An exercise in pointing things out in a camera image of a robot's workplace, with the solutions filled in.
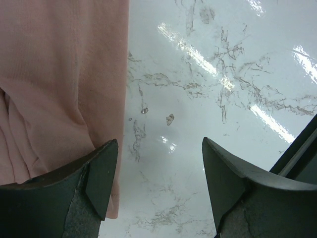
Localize pink t shirt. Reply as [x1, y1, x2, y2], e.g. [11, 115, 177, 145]
[0, 0, 130, 220]

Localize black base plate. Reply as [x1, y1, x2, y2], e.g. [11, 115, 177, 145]
[270, 116, 317, 185]

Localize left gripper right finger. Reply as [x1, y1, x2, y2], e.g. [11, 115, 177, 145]
[202, 138, 317, 238]

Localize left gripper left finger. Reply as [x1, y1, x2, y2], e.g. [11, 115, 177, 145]
[0, 140, 118, 238]

